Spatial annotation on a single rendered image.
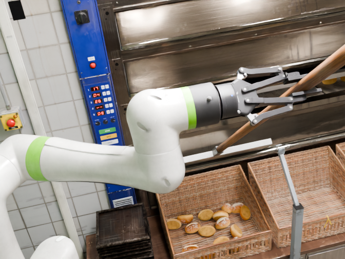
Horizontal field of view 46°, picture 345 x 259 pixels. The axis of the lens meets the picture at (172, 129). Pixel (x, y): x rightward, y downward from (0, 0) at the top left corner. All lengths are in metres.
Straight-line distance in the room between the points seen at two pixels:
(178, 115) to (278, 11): 1.50
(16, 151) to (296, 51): 1.71
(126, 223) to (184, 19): 1.14
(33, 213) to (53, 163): 1.57
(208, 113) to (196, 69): 1.37
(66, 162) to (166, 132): 0.29
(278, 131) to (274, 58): 0.49
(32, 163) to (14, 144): 0.08
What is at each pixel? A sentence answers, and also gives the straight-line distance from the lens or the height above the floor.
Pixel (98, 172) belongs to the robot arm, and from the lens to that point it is 0.96.
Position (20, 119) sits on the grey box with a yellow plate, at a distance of 2.17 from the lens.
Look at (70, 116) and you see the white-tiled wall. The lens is 2.23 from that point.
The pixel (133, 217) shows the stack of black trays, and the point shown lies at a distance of 2.37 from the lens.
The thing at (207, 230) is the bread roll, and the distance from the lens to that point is 2.46.
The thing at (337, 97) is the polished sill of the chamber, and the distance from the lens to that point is 2.67.
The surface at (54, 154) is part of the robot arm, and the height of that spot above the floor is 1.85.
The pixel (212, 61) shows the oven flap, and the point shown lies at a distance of 2.23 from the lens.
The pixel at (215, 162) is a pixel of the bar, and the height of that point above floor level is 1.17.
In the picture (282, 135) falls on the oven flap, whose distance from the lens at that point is 2.61.
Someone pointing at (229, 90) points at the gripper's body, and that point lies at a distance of 0.88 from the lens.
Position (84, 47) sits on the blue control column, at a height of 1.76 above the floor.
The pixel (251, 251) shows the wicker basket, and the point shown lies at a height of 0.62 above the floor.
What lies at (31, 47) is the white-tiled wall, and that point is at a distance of 2.09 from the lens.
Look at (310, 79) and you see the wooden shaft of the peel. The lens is 0.91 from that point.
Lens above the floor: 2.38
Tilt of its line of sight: 31 degrees down
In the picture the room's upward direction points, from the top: 7 degrees counter-clockwise
